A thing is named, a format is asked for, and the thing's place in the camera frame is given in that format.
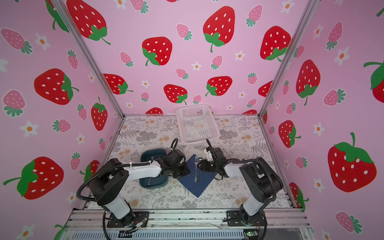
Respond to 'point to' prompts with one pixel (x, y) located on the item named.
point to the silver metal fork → (196, 161)
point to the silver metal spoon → (198, 175)
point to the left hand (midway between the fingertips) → (192, 172)
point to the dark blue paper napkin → (188, 180)
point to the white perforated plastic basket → (197, 124)
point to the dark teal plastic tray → (146, 156)
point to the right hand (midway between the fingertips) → (197, 166)
